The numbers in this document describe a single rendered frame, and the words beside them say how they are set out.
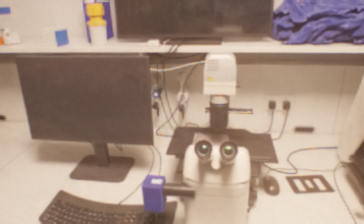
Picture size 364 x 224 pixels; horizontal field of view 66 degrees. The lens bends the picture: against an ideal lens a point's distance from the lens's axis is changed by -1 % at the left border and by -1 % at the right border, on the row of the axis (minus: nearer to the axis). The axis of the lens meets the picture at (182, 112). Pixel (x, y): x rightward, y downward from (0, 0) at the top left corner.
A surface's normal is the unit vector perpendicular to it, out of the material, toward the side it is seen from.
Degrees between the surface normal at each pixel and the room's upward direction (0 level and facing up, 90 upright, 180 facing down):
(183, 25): 86
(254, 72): 90
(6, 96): 90
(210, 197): 90
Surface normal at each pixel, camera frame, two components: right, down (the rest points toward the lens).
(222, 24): -0.15, 0.32
